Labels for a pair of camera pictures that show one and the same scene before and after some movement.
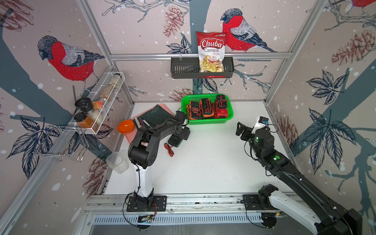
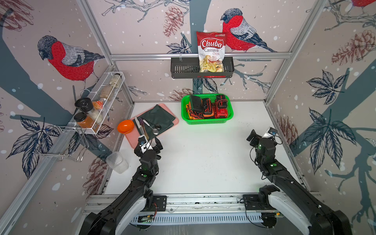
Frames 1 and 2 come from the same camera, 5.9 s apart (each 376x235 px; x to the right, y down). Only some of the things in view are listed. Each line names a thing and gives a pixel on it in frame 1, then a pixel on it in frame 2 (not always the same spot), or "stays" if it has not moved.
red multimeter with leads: [221, 111] stays
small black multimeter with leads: [221, 101] stays
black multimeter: [207, 106] stays
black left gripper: [185, 137] → [156, 150]
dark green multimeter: [173, 140] → [197, 103]
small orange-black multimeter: [194, 109] stays
